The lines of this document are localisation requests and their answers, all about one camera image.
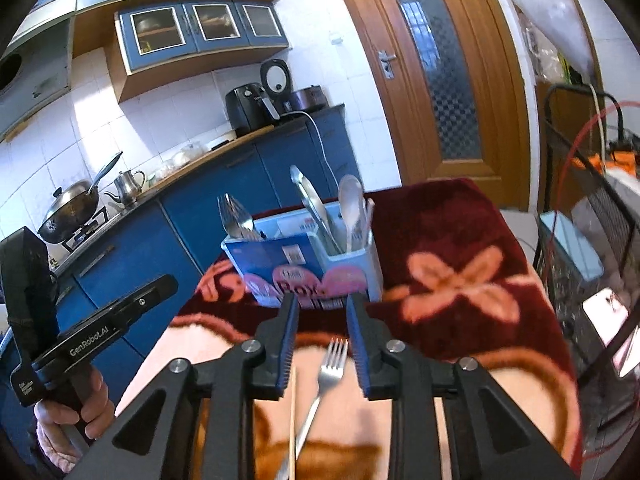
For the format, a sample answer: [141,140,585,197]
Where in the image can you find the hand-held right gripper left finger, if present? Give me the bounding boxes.
[62,292,301,480]

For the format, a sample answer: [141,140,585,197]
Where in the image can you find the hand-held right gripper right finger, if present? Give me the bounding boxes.
[346,292,581,480]

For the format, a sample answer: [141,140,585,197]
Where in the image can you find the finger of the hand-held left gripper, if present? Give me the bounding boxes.
[106,274,179,322]

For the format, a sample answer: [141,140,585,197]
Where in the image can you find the metal fork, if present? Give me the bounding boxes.
[232,205,264,242]
[217,193,247,240]
[292,337,349,461]

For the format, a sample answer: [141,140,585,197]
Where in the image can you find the light blue utensil holder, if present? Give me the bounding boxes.
[221,200,386,311]

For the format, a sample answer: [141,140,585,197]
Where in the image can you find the metal tongs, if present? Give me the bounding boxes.
[290,165,346,256]

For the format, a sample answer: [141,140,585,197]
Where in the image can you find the white spoon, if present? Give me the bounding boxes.
[338,175,368,253]

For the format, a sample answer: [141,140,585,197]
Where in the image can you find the person's left hand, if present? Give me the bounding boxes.
[34,360,118,473]

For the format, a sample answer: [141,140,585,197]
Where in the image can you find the blue pink paper label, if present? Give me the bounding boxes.
[225,232,371,311]

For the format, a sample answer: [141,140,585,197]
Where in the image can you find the gas stove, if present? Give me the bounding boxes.
[60,207,111,253]

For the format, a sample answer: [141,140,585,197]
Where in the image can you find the metal wok with lid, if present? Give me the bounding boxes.
[37,180,101,243]

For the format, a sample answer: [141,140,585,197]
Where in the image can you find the blue base cabinet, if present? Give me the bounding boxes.
[0,105,363,441]

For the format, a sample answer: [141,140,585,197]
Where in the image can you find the metal kettle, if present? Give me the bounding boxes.
[104,170,147,208]

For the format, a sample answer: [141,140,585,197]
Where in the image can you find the clear food bags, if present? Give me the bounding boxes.
[152,142,206,181]

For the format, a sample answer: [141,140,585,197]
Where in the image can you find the dark red floral blanket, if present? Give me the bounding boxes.
[117,177,586,480]

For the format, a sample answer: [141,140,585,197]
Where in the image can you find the wooden door with glass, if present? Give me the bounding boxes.
[325,0,533,211]

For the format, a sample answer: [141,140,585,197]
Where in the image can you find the black air fryer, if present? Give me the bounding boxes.
[225,85,281,136]

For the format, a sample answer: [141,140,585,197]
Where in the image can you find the grey range hood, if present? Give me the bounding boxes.
[0,10,76,143]

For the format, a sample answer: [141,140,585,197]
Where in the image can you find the light blue box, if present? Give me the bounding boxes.
[539,210,603,281]

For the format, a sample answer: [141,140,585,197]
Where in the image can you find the white glossy object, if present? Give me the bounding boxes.
[582,287,640,381]

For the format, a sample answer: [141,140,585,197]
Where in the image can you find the rice cooker with open lid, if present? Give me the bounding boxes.
[260,59,328,113]

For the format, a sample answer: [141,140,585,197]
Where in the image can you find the orange object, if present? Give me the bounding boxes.
[570,144,640,175]

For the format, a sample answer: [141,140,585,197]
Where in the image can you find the white plastic bag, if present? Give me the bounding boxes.
[487,0,598,78]

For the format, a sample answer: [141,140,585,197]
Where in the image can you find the grey spatula handle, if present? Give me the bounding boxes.
[89,150,124,196]

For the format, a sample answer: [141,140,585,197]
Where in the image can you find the white power cable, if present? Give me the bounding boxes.
[282,109,341,191]

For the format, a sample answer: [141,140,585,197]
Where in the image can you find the glass door wall cabinet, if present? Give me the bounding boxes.
[102,0,291,103]

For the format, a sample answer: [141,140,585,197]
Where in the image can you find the black wire cart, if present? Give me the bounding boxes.
[532,82,640,431]

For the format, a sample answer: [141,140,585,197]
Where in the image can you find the metal door handle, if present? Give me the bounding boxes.
[376,49,398,80]

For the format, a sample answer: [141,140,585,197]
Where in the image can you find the red cable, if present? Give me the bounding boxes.
[542,102,640,461]

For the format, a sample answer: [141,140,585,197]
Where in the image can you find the white cord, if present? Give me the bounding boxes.
[589,82,609,172]

